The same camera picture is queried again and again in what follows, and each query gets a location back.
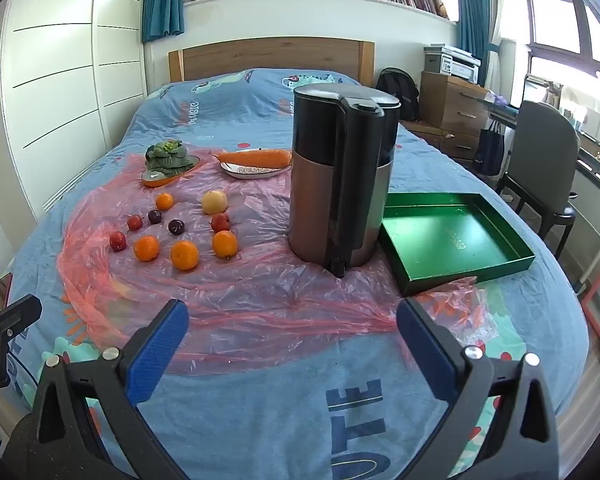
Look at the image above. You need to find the dark blue tote bag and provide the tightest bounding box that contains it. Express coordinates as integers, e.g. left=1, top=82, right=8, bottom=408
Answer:
left=472, top=120, right=506, bottom=177

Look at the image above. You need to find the bumpy orange mandarin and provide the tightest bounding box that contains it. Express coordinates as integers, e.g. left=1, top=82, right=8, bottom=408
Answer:
left=170, top=240, right=200, bottom=272
left=133, top=235, right=161, bottom=263

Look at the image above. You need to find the red frame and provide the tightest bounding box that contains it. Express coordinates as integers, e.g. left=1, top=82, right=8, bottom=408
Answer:
left=579, top=242, right=600, bottom=343

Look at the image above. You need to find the green metal tray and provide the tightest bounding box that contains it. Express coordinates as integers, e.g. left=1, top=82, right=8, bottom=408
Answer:
left=378, top=191, right=537, bottom=297

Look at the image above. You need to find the white plate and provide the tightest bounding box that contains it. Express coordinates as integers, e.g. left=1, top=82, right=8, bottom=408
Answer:
left=219, top=149, right=292, bottom=181

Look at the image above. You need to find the low wooden drawer cabinet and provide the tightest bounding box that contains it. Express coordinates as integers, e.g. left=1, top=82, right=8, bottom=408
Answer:
left=399, top=119, right=487, bottom=162

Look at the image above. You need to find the black backpack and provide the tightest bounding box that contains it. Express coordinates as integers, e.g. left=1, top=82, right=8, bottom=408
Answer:
left=375, top=66, right=421, bottom=122

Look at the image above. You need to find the orange leaf-shaped dish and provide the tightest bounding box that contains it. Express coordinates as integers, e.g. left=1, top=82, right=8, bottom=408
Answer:
left=140, top=155, right=202, bottom=189

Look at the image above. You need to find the white wardrobe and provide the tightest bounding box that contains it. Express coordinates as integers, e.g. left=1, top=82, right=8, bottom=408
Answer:
left=0, top=0, right=149, bottom=212

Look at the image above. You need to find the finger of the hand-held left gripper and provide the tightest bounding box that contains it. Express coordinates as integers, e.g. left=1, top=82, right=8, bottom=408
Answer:
left=0, top=294, right=44, bottom=358

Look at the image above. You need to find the tall wooden drawer cabinet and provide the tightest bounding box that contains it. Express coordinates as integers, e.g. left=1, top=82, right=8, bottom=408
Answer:
left=419, top=70, right=492, bottom=136

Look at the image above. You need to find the wooden headboard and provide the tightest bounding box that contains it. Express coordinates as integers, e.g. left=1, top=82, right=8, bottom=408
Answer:
left=168, top=37, right=376, bottom=86

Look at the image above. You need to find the yellow apple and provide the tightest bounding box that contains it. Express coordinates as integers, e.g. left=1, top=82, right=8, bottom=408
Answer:
left=201, top=190, right=228, bottom=215

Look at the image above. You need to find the white printer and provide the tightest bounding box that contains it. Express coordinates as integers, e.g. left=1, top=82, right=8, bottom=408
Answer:
left=423, top=44, right=482, bottom=85

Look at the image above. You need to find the green bok choy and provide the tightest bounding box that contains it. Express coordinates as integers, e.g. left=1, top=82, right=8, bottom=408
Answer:
left=145, top=140, right=191, bottom=177

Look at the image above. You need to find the grey desk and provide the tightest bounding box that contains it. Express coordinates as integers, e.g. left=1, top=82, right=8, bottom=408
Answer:
left=480, top=91, right=600, bottom=286

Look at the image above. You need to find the teal curtain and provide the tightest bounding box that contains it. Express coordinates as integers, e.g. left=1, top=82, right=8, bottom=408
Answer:
left=141, top=0, right=186, bottom=44
left=453, top=0, right=502, bottom=62

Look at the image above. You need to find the smooth orange with stem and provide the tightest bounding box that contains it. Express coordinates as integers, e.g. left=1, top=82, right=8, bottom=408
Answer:
left=212, top=230, right=239, bottom=260

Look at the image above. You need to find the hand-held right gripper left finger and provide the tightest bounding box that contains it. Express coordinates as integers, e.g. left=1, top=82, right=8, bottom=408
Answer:
left=27, top=299, right=191, bottom=480

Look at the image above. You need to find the grey chair with black legs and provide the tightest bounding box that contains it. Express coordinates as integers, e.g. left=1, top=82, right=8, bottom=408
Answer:
left=495, top=100, right=581, bottom=262

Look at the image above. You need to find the pink plastic sheet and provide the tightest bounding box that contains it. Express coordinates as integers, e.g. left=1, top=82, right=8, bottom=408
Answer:
left=57, top=152, right=492, bottom=377

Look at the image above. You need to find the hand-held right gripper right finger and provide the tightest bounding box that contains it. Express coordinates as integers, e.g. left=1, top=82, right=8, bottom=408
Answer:
left=396, top=299, right=562, bottom=480

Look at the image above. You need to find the bed with blue cover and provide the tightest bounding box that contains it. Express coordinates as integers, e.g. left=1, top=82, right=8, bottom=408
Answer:
left=0, top=67, right=592, bottom=480

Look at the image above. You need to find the carrot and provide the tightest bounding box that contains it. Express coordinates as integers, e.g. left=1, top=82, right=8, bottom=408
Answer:
left=211, top=148, right=294, bottom=170

